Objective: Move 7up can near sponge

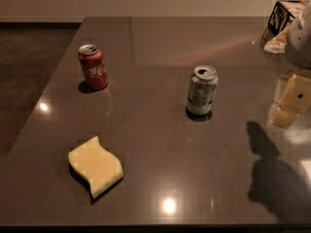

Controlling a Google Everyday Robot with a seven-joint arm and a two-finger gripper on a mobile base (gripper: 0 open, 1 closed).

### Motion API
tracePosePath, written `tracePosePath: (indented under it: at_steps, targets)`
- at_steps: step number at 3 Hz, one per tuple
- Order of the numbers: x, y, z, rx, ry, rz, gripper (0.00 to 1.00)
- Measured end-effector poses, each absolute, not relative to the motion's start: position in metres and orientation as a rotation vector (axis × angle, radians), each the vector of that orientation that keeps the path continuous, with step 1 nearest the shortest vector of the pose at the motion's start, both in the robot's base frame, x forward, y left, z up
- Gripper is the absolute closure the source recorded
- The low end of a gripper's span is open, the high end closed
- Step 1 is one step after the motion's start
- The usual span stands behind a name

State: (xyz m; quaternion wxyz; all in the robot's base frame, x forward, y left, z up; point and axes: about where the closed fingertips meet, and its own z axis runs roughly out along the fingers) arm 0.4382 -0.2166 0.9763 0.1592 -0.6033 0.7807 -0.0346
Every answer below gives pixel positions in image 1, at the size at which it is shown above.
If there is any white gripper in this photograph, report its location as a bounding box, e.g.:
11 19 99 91
271 2 311 128

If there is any silver 7up can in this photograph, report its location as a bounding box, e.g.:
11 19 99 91
186 65 219 116

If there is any red Coca-Cola can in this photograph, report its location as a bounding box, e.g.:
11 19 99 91
78 44 108 90

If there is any yellow wavy sponge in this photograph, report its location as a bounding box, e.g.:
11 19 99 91
68 136 123 199

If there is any crumpled snack wrapper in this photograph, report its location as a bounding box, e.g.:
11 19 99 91
263 27 290 53

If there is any black wire basket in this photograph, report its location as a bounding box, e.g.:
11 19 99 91
268 0 305 35

